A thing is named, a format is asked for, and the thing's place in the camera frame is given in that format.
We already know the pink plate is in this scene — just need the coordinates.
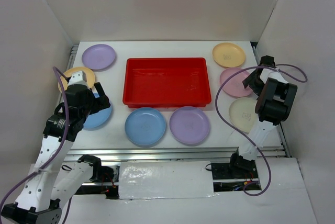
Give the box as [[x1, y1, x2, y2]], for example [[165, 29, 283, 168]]
[[219, 68, 253, 97]]

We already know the orange plate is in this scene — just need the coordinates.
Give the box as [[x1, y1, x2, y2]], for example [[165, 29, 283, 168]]
[[212, 42, 246, 68], [61, 66, 95, 91]]

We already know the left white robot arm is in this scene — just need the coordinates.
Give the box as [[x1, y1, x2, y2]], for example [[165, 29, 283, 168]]
[[1, 83, 110, 223]]

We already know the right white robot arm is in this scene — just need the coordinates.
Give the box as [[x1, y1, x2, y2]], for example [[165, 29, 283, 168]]
[[228, 55, 298, 178]]

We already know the red plastic bin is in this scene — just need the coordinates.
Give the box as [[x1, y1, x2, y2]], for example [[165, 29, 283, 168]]
[[122, 58, 211, 108]]

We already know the blue plate left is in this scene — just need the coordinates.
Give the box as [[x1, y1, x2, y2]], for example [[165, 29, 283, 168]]
[[83, 102, 113, 130]]

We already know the blue plate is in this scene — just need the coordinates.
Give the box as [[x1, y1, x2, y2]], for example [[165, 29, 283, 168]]
[[83, 102, 113, 130], [125, 107, 166, 147]]

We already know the cream plate right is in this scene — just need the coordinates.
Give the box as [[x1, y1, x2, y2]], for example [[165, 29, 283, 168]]
[[229, 97, 258, 133]]

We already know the purple plate back left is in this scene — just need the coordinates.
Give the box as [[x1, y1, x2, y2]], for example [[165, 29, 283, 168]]
[[81, 44, 116, 71]]

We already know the purple plate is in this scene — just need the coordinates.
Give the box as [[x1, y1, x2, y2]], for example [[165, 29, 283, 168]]
[[81, 44, 116, 71], [169, 106, 210, 145]]

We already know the blue plate front centre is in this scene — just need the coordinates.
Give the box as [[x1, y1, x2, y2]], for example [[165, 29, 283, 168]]
[[125, 107, 166, 147]]

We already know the purple plate front centre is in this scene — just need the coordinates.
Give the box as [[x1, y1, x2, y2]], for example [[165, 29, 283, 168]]
[[169, 106, 210, 145]]

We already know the white foil cover panel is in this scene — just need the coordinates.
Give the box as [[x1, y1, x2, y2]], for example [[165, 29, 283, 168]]
[[118, 161, 214, 199]]

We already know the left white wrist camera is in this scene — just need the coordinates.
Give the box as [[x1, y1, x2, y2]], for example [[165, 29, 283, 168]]
[[68, 71, 87, 85]]

